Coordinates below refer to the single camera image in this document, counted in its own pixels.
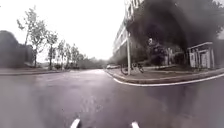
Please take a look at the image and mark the row of trees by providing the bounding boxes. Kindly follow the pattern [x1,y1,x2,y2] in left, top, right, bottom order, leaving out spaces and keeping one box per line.
[16,5,108,70]

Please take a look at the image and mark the white painted line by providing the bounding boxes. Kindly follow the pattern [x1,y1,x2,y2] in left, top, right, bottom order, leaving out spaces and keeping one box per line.
[103,70,224,88]

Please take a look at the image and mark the grey pavement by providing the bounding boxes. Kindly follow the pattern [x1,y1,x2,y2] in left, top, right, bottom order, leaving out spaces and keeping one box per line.
[108,64,224,80]
[0,67,73,76]

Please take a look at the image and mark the grey asphalt road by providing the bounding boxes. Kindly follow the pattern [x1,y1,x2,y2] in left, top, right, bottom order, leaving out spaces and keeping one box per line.
[0,68,224,128]

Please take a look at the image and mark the small grey kiosk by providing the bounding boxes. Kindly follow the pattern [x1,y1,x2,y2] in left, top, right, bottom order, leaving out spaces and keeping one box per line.
[186,41,216,70]

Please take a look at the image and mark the dark leafy trees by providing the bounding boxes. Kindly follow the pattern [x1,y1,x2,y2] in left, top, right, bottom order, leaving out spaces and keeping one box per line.
[124,0,224,68]

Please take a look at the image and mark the dark hedge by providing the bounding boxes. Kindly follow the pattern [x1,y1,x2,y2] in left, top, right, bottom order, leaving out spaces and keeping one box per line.
[0,29,34,69]

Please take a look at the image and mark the bicycle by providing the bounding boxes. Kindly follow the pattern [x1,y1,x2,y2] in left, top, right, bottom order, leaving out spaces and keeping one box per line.
[120,62,145,76]

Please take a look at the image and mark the street lamp pole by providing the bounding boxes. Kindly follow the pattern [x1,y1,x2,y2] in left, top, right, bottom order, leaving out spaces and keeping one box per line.
[125,0,132,76]

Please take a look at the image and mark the robot's own part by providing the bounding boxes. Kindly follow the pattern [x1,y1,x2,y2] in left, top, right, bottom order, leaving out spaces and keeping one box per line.
[69,118,81,128]
[130,121,140,128]

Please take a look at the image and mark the white car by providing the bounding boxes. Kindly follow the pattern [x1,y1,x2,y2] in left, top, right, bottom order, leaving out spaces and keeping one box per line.
[105,63,120,70]

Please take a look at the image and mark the grey kerb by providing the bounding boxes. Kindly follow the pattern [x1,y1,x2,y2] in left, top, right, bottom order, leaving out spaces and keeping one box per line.
[104,68,224,85]

